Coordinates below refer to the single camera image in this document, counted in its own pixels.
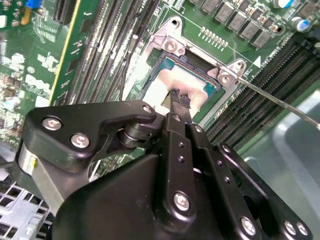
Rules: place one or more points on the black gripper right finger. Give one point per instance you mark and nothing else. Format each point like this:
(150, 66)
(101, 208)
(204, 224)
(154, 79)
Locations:
(212, 162)

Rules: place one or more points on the silver topped CPU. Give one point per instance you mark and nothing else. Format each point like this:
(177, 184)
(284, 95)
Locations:
(185, 77)

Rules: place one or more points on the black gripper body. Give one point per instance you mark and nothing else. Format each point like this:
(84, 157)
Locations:
(112, 205)

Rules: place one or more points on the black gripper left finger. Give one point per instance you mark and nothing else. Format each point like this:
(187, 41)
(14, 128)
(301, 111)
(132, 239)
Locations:
(75, 117)

